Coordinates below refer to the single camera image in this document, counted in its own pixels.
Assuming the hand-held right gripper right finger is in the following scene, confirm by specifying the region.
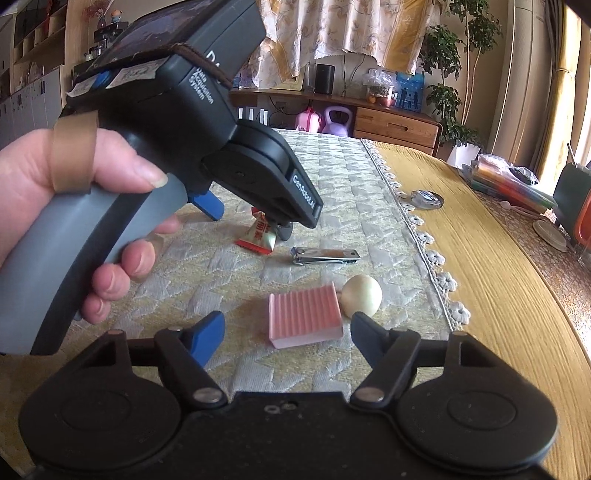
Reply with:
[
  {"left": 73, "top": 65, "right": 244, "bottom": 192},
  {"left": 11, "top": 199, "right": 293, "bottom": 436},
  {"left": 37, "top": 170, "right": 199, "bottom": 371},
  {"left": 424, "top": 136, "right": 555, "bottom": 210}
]
[{"left": 351, "top": 311, "right": 490, "bottom": 409}]

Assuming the stack of colourful folders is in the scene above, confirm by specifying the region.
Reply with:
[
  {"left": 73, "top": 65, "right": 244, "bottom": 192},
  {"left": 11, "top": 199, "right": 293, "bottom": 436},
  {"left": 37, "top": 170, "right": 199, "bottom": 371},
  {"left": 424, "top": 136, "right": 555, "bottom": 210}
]
[{"left": 462, "top": 154, "right": 558, "bottom": 214}]

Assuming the beige standing air conditioner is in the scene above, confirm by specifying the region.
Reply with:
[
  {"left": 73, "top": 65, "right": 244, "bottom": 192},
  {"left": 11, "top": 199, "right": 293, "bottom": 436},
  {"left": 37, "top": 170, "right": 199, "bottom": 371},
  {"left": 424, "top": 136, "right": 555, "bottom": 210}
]
[{"left": 487, "top": 0, "right": 557, "bottom": 162}]

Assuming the cream quilted mat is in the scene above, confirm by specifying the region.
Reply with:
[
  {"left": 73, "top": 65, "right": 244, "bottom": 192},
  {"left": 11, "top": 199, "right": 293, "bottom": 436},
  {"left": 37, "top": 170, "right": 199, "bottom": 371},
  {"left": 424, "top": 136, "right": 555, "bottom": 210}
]
[{"left": 0, "top": 128, "right": 472, "bottom": 462}]

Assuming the tan finger strap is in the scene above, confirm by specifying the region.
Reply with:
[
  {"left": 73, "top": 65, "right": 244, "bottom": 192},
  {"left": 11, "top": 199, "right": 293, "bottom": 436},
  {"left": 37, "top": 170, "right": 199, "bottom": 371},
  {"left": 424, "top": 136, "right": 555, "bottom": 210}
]
[{"left": 51, "top": 114, "right": 99, "bottom": 193}]

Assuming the white router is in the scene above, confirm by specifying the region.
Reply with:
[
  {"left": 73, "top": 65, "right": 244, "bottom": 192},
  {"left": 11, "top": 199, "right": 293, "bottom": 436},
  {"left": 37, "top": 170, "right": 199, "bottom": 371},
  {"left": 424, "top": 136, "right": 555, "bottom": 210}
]
[{"left": 237, "top": 107, "right": 269, "bottom": 125}]

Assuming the pink toy case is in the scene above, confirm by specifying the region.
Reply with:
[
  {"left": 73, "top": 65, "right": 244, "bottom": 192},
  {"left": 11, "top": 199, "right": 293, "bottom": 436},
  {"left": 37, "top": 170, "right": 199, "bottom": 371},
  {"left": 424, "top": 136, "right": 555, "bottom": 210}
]
[{"left": 295, "top": 107, "right": 322, "bottom": 134}]

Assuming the white planter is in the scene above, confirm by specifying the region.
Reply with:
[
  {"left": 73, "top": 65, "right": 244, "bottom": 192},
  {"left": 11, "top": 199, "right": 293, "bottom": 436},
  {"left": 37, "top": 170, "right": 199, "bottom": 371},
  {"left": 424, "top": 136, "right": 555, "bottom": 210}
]
[{"left": 445, "top": 141, "right": 483, "bottom": 169}]

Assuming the silver nail clipper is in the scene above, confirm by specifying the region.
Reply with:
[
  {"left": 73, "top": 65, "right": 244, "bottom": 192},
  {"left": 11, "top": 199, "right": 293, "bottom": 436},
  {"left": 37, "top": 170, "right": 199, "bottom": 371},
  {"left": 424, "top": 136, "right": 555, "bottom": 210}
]
[{"left": 290, "top": 247, "right": 360, "bottom": 265}]

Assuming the round silver compact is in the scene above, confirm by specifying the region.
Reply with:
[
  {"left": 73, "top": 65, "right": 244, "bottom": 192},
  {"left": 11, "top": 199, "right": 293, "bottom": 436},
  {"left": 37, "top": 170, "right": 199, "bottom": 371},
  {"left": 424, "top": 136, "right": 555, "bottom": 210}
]
[{"left": 406, "top": 189, "right": 445, "bottom": 210}]

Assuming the floral cloth cover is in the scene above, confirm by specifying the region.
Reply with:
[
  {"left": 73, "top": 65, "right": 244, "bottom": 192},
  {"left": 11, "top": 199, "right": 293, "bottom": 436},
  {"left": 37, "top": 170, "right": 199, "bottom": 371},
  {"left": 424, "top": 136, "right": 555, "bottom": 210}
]
[{"left": 233, "top": 0, "right": 437, "bottom": 88}]

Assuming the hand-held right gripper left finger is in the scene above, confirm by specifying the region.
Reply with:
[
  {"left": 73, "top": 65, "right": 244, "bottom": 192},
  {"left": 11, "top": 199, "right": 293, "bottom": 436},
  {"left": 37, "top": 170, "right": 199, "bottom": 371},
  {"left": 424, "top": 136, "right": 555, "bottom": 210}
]
[{"left": 92, "top": 311, "right": 228, "bottom": 407}]

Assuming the person's left hand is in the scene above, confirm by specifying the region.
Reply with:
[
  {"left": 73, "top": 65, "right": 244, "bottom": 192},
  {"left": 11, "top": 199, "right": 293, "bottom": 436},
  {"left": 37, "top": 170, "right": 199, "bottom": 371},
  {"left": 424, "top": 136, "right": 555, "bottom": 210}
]
[{"left": 0, "top": 128, "right": 182, "bottom": 325}]

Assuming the cream egg-shaped ball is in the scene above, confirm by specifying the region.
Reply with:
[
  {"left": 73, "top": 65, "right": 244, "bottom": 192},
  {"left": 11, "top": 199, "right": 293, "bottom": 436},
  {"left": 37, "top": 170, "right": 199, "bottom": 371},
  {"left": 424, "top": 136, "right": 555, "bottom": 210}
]
[{"left": 340, "top": 274, "right": 383, "bottom": 318}]

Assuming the pink ribbed block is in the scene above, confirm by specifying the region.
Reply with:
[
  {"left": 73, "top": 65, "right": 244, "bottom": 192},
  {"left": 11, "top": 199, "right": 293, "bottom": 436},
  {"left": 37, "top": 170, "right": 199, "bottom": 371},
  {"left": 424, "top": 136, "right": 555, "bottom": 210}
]
[{"left": 268, "top": 283, "right": 344, "bottom": 350}]

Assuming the red white candy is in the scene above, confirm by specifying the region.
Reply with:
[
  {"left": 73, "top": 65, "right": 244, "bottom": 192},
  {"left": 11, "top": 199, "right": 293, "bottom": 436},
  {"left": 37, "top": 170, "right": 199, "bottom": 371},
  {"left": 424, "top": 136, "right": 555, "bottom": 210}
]
[{"left": 235, "top": 207, "right": 279, "bottom": 256}]

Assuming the yellow curtain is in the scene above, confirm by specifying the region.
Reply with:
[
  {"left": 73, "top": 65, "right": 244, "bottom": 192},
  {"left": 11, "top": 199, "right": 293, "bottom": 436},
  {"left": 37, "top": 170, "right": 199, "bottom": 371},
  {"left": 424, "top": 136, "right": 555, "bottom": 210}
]
[{"left": 531, "top": 0, "right": 591, "bottom": 185}]

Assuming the purple kettlebell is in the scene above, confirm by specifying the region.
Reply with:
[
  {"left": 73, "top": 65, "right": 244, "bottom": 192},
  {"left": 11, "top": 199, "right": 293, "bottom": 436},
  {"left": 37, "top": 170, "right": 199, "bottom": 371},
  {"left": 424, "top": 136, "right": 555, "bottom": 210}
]
[{"left": 323, "top": 105, "right": 355, "bottom": 137}]

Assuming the wall cabinet unit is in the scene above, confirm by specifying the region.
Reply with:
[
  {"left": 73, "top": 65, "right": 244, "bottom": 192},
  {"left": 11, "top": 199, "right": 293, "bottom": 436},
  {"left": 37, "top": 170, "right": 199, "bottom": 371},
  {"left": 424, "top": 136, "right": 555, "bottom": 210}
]
[{"left": 0, "top": 0, "right": 75, "bottom": 148}]

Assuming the plastic bag of fruit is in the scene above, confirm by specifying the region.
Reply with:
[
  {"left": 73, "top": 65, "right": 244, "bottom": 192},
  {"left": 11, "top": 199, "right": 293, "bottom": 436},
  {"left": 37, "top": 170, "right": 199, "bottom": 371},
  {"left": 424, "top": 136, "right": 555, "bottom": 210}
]
[{"left": 362, "top": 68, "right": 399, "bottom": 109}]

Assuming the yellow tablecloth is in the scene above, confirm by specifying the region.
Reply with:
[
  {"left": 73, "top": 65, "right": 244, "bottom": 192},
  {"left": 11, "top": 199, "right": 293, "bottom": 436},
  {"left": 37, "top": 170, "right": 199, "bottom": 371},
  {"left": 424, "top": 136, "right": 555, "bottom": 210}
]
[{"left": 362, "top": 138, "right": 591, "bottom": 476}]

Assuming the black coffee machine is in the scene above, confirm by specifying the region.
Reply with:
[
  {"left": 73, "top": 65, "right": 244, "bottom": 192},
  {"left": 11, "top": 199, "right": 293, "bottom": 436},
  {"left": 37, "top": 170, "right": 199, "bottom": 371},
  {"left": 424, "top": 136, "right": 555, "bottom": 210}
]
[{"left": 83, "top": 25, "right": 122, "bottom": 63}]

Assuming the tall green potted tree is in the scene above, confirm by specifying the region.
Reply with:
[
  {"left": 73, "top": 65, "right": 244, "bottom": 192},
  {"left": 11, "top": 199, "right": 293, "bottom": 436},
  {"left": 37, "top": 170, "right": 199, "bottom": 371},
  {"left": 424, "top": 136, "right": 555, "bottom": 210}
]
[{"left": 418, "top": 0, "right": 504, "bottom": 148}]

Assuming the black speaker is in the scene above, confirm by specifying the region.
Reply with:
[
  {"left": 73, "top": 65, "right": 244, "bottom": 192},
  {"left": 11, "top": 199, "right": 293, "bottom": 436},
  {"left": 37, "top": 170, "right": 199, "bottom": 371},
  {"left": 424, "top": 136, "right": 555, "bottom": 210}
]
[{"left": 315, "top": 64, "right": 336, "bottom": 95}]

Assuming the wooden TV cabinet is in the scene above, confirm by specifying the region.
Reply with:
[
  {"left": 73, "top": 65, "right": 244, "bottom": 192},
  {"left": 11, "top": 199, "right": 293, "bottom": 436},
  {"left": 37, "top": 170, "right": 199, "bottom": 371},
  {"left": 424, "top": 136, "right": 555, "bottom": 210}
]
[{"left": 228, "top": 87, "right": 443, "bottom": 157}]

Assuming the light wooden drawer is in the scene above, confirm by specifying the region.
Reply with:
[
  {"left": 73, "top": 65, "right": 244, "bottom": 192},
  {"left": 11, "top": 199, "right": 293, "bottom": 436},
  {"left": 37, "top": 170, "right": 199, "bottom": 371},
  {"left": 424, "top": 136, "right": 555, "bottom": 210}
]
[
  {"left": 353, "top": 128, "right": 437, "bottom": 155},
  {"left": 355, "top": 107, "right": 439, "bottom": 134}
]

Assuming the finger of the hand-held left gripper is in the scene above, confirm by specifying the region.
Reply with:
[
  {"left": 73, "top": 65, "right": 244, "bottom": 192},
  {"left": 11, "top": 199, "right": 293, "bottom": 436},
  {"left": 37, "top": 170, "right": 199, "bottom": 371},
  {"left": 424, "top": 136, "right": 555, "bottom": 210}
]
[
  {"left": 188, "top": 189, "right": 225, "bottom": 222},
  {"left": 263, "top": 159, "right": 322, "bottom": 241}
]

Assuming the round coaster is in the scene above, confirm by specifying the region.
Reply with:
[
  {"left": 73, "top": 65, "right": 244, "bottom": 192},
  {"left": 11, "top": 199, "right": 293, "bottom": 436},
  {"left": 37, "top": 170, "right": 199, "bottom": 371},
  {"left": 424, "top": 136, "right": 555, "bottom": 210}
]
[{"left": 532, "top": 220, "right": 568, "bottom": 253}]

